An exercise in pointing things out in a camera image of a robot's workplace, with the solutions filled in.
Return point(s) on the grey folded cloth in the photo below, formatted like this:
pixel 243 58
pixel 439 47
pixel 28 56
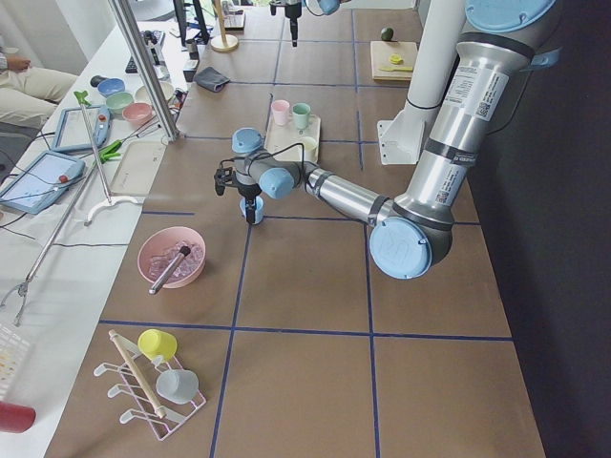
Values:
pixel 211 80

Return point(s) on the blue teach pendant near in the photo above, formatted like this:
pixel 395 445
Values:
pixel 41 184

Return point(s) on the wooden rolling pin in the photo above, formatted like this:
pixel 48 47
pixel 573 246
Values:
pixel 121 345

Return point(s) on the pink plastic cup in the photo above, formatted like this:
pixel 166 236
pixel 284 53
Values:
pixel 280 111

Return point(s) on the green bowl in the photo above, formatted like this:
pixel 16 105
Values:
pixel 117 102

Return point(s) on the yellow cup on rack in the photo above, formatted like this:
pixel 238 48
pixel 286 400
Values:
pixel 154 343

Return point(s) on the yellow-green plastic knife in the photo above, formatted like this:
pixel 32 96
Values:
pixel 401 69

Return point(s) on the pink bowl on side table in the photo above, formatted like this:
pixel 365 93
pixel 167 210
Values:
pixel 137 113

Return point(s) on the spare cream tray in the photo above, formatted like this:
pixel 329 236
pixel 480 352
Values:
pixel 137 170

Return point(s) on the wooden mug tree stand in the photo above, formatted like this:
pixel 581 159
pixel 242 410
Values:
pixel 223 42

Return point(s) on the cream plastic cup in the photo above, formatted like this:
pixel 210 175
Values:
pixel 310 153

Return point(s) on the metal scoop handle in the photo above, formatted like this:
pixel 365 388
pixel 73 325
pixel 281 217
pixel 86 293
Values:
pixel 169 271

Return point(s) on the red bottle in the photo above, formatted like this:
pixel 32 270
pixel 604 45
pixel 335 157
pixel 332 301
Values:
pixel 16 418

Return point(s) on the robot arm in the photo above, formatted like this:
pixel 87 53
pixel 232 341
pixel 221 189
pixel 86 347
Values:
pixel 468 53
pixel 326 7

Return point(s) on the pink bowl with ice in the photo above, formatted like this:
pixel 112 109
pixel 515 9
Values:
pixel 180 246

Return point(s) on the wooden cutting board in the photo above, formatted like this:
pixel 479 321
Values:
pixel 380 51

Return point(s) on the white wire cup rack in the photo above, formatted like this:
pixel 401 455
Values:
pixel 177 415

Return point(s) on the blue plastic cup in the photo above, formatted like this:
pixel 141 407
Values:
pixel 252 209

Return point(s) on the white plastic basket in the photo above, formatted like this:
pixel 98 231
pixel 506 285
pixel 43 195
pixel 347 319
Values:
pixel 16 348

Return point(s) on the aluminium frame post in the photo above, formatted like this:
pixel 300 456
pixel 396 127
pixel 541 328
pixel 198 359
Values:
pixel 129 28

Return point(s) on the cream rabbit tray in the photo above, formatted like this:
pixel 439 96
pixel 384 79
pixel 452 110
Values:
pixel 285 141

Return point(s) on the lemon slices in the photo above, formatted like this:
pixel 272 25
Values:
pixel 395 59

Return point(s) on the avocado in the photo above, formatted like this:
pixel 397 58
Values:
pixel 387 34

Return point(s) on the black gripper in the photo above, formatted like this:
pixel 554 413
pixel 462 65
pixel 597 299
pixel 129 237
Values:
pixel 292 10
pixel 248 192

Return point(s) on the blue bowl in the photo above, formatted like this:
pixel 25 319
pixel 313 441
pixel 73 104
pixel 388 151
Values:
pixel 111 86

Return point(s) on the grey cup on rack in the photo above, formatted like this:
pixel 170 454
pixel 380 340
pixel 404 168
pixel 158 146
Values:
pixel 179 386

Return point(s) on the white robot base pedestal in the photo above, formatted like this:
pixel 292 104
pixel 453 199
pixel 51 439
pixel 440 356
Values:
pixel 402 139

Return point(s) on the green plastic cup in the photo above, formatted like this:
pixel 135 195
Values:
pixel 300 115

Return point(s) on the blue teach pendant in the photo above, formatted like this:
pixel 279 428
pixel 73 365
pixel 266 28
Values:
pixel 41 184
pixel 71 135

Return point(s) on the blue teach pendant far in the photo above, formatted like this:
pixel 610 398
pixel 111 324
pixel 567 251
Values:
pixel 71 135

